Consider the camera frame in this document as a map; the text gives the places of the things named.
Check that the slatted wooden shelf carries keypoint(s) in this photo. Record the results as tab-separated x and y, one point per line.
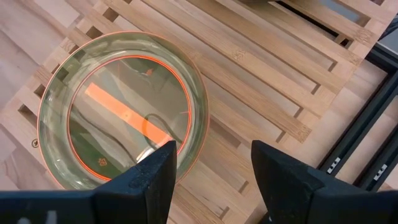
264	77

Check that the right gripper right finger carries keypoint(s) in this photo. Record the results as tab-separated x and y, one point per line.
286	189

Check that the black aluminium rig frame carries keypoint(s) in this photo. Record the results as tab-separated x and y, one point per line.
357	129

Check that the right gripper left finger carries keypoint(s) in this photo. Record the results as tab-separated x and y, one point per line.
146	193

